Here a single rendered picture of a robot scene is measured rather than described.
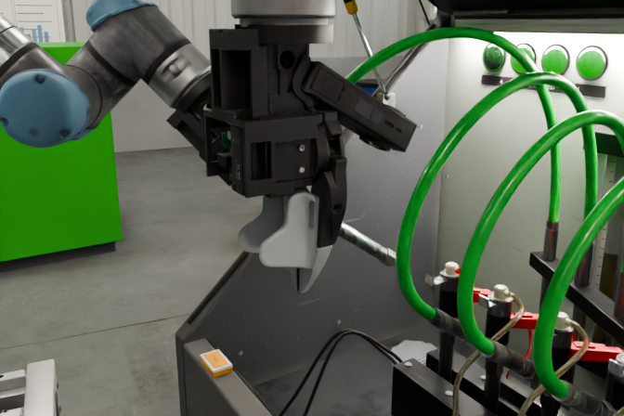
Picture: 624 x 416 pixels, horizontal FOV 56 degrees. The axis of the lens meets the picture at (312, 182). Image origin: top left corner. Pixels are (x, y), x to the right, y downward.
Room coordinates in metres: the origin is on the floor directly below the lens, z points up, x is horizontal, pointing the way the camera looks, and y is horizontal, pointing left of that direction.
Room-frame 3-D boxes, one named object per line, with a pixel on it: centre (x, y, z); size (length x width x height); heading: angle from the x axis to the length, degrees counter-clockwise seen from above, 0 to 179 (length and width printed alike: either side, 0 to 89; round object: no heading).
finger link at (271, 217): (0.45, 0.03, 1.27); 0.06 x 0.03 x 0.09; 122
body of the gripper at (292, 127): (0.44, 0.03, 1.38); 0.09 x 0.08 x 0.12; 122
